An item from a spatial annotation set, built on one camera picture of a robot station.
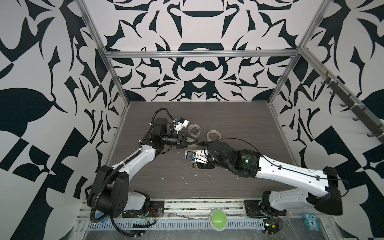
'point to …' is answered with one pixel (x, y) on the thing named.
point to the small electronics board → (271, 225)
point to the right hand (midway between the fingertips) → (197, 148)
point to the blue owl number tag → (310, 220)
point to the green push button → (218, 220)
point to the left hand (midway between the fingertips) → (199, 140)
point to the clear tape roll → (194, 129)
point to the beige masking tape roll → (215, 131)
